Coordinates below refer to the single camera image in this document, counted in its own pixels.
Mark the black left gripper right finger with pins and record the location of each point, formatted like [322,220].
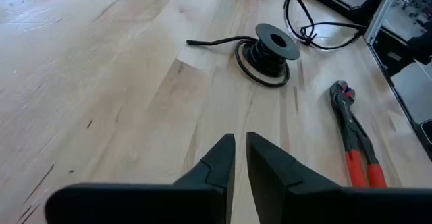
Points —
[303,203]

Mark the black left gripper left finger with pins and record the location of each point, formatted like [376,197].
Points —
[152,203]

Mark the clear safety glasses black frame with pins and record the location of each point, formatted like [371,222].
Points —
[308,36]

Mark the silver aluminium extrusion post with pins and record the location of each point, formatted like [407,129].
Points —
[379,20]

